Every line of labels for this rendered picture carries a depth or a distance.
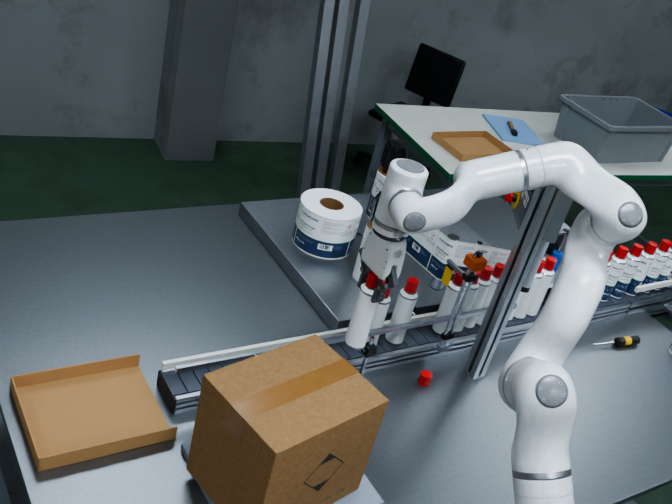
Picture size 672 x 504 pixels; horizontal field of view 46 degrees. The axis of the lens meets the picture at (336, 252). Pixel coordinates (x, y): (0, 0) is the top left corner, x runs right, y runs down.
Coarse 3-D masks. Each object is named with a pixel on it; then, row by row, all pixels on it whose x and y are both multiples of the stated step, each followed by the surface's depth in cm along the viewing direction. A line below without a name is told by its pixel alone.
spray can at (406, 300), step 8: (408, 280) 211; (416, 280) 212; (408, 288) 212; (416, 288) 212; (400, 296) 213; (408, 296) 212; (416, 296) 213; (400, 304) 214; (408, 304) 213; (400, 312) 215; (408, 312) 215; (392, 320) 218; (400, 320) 216; (408, 320) 217; (392, 336) 219; (400, 336) 219; (392, 344) 220; (400, 344) 221
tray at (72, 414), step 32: (32, 384) 183; (64, 384) 186; (96, 384) 188; (128, 384) 191; (32, 416) 176; (64, 416) 178; (96, 416) 180; (128, 416) 182; (160, 416) 184; (32, 448) 166; (64, 448) 170; (96, 448) 169; (128, 448) 174
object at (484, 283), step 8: (488, 272) 226; (480, 280) 228; (488, 280) 228; (480, 288) 228; (488, 288) 229; (480, 296) 229; (472, 304) 231; (480, 304) 231; (472, 320) 234; (472, 328) 236
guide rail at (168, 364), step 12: (432, 312) 232; (384, 324) 222; (300, 336) 208; (324, 336) 212; (240, 348) 199; (252, 348) 200; (264, 348) 202; (168, 360) 189; (180, 360) 190; (192, 360) 192
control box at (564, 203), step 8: (520, 192) 210; (520, 200) 208; (560, 200) 197; (568, 200) 197; (512, 208) 214; (520, 208) 206; (560, 208) 198; (568, 208) 198; (520, 216) 204; (552, 216) 200; (560, 216) 200; (520, 224) 203; (552, 224) 201; (560, 224) 201; (552, 232) 202; (544, 240) 203; (552, 240) 203
